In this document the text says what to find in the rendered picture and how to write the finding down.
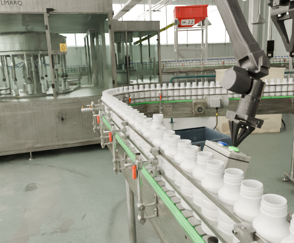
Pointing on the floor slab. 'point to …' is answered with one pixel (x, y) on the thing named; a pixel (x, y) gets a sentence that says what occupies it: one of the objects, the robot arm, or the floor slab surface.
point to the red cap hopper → (187, 21)
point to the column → (253, 5)
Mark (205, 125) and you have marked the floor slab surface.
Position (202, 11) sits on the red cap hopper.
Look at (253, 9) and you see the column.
